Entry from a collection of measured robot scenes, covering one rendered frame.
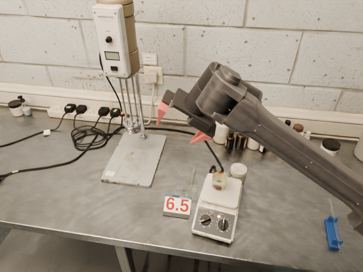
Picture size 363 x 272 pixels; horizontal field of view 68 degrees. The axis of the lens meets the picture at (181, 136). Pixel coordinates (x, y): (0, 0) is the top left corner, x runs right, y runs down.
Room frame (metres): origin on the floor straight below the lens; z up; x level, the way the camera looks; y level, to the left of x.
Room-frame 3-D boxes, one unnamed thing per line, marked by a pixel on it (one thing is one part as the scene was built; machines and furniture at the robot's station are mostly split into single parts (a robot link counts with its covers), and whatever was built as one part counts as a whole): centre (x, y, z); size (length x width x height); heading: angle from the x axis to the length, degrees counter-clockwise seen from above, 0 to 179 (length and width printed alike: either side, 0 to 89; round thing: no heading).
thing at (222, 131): (0.93, -0.18, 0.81); 0.07 x 0.07 x 0.13
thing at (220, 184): (0.59, -0.12, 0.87); 0.06 x 0.05 x 0.08; 150
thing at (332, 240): (0.46, -0.48, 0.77); 0.10 x 0.03 x 0.04; 166
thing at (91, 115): (1.10, 0.47, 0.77); 0.40 x 0.06 x 0.04; 81
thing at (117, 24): (0.81, 0.19, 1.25); 0.15 x 0.11 x 0.24; 171
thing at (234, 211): (0.55, -0.12, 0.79); 0.22 x 0.13 x 0.08; 163
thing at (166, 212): (0.56, 0.01, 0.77); 0.09 x 0.06 x 0.04; 81
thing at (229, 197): (0.58, -0.13, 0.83); 0.12 x 0.12 x 0.01; 73
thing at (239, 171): (0.68, -0.21, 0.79); 0.06 x 0.06 x 0.08
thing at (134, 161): (0.82, 0.19, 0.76); 0.30 x 0.20 x 0.01; 171
